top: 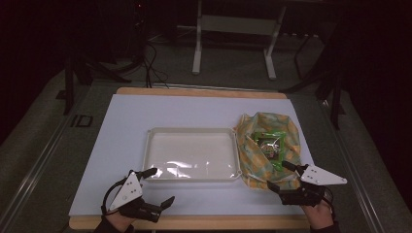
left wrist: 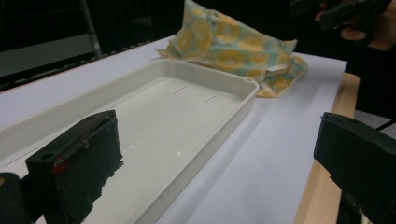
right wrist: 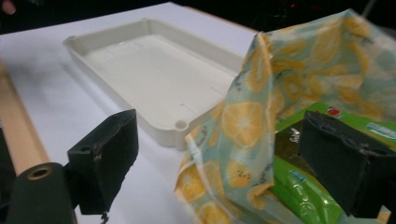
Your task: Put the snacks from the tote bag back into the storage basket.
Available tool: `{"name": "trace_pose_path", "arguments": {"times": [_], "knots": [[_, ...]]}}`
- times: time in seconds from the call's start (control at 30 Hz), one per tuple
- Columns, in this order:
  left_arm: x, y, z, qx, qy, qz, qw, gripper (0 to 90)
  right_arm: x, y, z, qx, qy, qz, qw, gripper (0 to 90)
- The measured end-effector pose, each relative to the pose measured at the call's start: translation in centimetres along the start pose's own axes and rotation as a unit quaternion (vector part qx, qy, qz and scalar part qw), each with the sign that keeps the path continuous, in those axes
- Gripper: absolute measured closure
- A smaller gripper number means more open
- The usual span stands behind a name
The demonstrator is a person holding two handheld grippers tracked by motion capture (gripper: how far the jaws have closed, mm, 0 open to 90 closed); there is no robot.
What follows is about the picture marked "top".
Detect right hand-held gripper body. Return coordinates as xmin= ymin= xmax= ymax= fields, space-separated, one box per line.
xmin=278 ymin=163 xmax=349 ymax=208

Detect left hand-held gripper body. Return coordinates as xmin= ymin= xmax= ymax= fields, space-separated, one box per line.
xmin=109 ymin=170 xmax=162 ymax=224

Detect green snack packet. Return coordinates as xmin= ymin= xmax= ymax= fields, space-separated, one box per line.
xmin=253 ymin=130 xmax=288 ymax=172

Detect yellow green patterned cloth bag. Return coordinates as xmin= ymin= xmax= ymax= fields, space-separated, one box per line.
xmin=234 ymin=112 xmax=302 ymax=191

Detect white plastic tray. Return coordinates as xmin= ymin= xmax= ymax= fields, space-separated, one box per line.
xmin=142 ymin=126 xmax=243 ymax=183

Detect person's left hand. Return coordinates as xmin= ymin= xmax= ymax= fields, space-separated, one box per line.
xmin=103 ymin=210 xmax=137 ymax=233

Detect person's right hand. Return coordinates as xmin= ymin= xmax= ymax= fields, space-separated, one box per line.
xmin=300 ymin=197 xmax=335 ymax=231

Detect white table mat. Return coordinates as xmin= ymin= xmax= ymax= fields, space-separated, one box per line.
xmin=69 ymin=93 xmax=316 ymax=217

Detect black metal stand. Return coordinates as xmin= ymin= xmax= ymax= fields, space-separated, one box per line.
xmin=62 ymin=48 xmax=133 ymax=117
xmin=280 ymin=32 xmax=347 ymax=131

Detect white metal stand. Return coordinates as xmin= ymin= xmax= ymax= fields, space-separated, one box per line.
xmin=191 ymin=0 xmax=289 ymax=82

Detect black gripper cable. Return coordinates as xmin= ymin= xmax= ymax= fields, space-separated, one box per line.
xmin=101 ymin=179 xmax=126 ymax=216

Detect metal floor rail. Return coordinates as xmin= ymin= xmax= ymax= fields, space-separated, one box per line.
xmin=0 ymin=106 xmax=86 ymax=227
xmin=319 ymin=100 xmax=387 ymax=233

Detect black rectangular floor frame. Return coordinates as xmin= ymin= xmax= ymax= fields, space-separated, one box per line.
xmin=70 ymin=114 xmax=94 ymax=128

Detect black floor cables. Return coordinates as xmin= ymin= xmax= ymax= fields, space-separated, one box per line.
xmin=141 ymin=41 xmax=170 ymax=89

